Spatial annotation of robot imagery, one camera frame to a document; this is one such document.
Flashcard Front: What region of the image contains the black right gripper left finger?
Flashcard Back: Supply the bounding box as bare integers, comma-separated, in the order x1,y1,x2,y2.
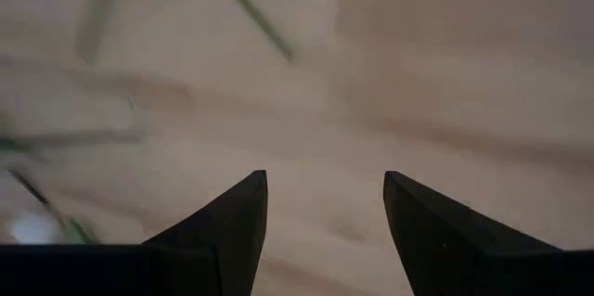
143,169,269,296

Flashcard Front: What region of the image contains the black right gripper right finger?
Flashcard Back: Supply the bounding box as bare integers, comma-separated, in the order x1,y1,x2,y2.
382,170,563,296

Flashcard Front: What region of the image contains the red tulip green stem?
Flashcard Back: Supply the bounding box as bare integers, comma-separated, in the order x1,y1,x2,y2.
207,0,296,63

